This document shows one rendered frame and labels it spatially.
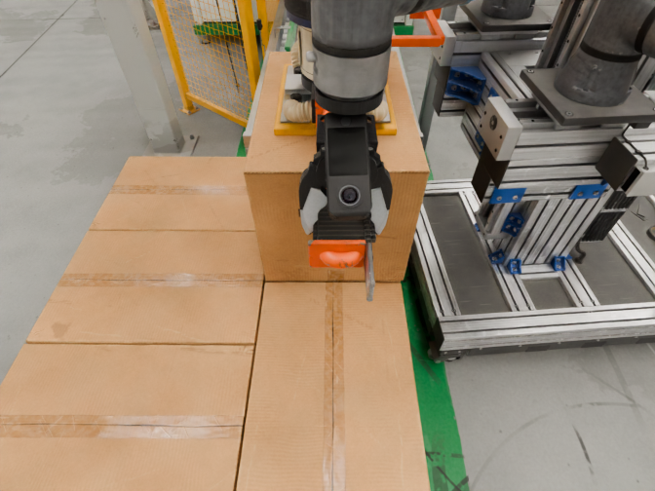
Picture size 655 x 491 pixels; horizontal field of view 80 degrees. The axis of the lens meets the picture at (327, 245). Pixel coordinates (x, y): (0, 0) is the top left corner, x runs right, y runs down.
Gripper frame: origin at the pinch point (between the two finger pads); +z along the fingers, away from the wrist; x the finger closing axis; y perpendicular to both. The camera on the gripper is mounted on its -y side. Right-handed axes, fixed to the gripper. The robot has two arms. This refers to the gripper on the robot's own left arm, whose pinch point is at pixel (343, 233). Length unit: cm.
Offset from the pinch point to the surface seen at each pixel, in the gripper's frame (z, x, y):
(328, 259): -0.3, 2.0, -5.0
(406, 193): 19.1, -15.7, 30.1
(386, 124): 11.0, -11.7, 45.3
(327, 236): -2.2, 2.3, -2.6
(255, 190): 18.2, 18.2, 30.0
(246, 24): 33, 42, 170
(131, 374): 53, 50, 2
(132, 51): 44, 100, 166
